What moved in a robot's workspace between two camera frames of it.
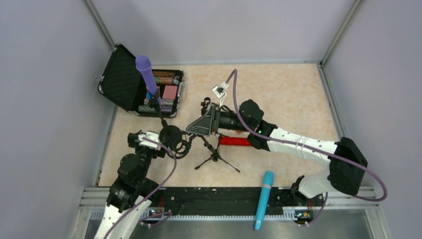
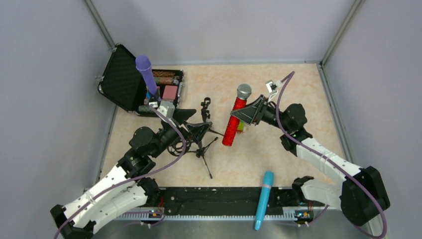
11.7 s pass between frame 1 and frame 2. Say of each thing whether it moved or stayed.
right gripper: moved
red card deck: stayed
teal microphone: stayed
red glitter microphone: moved
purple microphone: stayed
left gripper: moved
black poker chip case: stayed
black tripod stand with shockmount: moved
